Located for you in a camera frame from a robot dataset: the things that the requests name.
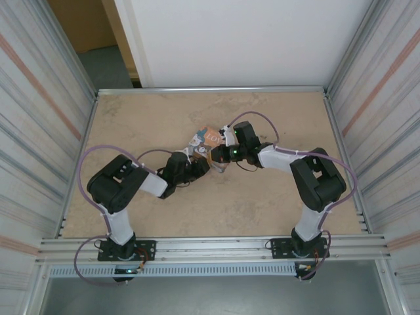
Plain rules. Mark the long aluminium mounting rail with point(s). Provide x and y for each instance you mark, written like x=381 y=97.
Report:
x=210 y=247

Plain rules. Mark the left corrugated metal side panel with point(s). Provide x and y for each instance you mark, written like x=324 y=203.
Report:
x=29 y=98

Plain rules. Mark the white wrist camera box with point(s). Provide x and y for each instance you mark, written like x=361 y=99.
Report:
x=230 y=138
x=186 y=153

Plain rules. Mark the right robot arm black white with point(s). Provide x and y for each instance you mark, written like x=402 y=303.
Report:
x=318 y=183

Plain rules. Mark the small circuit board green light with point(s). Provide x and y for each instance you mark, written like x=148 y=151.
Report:
x=126 y=271

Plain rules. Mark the left aluminium table side rail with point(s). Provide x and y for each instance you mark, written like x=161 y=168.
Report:
x=86 y=131

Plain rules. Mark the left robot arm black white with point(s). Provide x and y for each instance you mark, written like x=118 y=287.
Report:
x=115 y=187

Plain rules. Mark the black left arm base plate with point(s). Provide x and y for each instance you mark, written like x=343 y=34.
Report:
x=146 y=249

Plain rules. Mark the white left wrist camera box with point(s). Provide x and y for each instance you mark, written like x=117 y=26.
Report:
x=186 y=153

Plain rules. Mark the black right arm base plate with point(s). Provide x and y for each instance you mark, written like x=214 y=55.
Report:
x=280 y=247

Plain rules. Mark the right corrugated metal side panel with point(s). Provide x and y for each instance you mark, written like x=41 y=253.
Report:
x=387 y=98

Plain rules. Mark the corrugated metal side panel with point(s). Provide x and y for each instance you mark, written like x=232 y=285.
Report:
x=29 y=98
x=387 y=98

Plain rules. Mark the white door frame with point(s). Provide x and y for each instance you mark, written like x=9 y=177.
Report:
x=131 y=42

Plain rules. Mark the thin aluminium table edge rail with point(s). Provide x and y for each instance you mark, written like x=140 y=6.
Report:
x=210 y=90

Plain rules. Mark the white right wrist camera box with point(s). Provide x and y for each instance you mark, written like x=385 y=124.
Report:
x=230 y=138

